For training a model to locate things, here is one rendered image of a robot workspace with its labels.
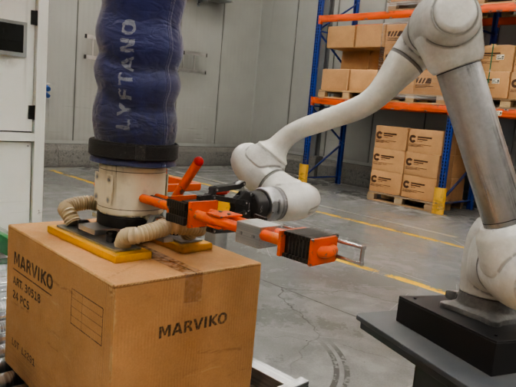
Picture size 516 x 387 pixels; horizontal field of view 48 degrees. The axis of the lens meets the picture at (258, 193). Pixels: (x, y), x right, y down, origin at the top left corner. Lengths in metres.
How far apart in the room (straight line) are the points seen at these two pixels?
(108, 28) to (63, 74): 9.32
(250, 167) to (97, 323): 0.59
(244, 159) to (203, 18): 10.90
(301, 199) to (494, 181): 0.47
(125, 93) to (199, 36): 10.96
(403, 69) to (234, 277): 0.67
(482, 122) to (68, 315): 1.03
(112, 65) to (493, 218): 0.95
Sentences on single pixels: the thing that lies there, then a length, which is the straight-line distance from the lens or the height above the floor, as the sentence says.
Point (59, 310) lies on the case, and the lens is 1.45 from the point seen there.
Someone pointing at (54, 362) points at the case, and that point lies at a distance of 1.52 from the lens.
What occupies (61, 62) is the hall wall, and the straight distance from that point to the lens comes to 10.74.
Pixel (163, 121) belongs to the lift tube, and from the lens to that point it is 1.43.
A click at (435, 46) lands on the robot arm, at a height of 1.49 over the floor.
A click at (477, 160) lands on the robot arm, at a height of 1.25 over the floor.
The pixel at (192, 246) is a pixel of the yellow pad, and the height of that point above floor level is 0.96.
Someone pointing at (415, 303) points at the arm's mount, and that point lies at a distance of 1.67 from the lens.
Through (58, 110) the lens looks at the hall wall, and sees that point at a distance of 10.73.
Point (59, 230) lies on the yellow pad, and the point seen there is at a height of 0.97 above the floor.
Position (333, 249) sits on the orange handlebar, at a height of 1.08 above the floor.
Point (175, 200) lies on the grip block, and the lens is 1.30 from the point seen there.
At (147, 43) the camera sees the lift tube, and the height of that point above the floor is 1.45.
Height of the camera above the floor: 1.32
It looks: 8 degrees down
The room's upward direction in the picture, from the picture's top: 5 degrees clockwise
